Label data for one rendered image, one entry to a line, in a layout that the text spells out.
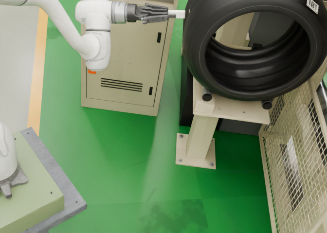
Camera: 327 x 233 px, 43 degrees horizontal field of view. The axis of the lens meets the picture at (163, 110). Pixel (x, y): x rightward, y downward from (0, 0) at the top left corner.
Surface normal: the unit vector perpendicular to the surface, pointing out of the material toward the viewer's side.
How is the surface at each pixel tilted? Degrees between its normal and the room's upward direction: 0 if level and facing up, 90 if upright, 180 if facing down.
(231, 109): 0
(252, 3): 80
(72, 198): 0
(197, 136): 90
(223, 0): 57
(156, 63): 90
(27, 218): 90
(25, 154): 1
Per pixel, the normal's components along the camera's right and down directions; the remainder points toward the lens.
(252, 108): 0.14, -0.69
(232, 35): -0.05, 0.71
